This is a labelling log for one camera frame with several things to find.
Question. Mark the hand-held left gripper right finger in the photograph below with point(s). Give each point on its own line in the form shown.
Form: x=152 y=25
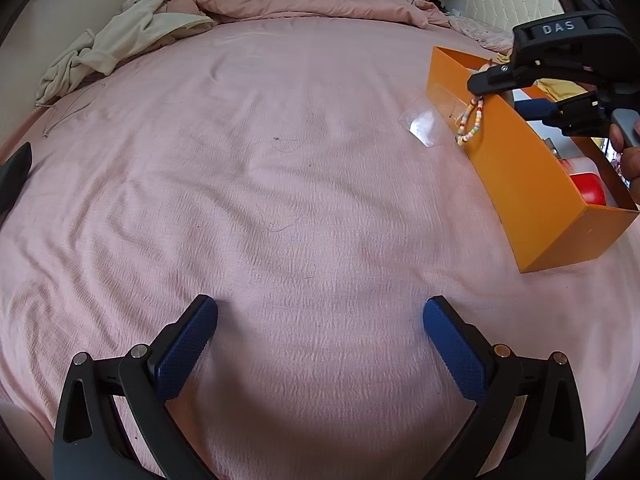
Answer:
x=455 y=350

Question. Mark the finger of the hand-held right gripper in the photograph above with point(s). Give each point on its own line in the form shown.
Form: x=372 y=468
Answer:
x=492 y=80
x=532 y=109

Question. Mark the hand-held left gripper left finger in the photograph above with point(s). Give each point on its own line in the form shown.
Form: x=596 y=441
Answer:
x=185 y=350

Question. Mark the orange cardboard box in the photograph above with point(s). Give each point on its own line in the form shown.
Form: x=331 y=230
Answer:
x=525 y=175

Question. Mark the clear plastic sleeve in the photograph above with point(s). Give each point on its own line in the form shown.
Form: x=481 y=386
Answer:
x=425 y=122

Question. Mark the red rounded container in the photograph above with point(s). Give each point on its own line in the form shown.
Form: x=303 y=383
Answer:
x=590 y=190

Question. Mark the person's right hand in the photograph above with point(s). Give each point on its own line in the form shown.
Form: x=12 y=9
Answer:
x=627 y=152

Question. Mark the yellow pillow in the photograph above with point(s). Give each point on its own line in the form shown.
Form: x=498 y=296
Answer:
x=560 y=87

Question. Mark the pink floral pillow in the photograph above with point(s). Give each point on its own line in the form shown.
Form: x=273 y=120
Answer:
x=480 y=30

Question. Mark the white tufted headboard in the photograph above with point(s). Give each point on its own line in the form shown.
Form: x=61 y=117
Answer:
x=520 y=0

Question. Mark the pink duvet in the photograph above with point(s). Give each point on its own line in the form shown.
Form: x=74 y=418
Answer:
x=325 y=5

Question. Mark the pink bed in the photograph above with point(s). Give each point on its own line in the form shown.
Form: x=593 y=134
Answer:
x=300 y=185

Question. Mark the beige crumpled garment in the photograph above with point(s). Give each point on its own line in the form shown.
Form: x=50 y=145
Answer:
x=125 y=40

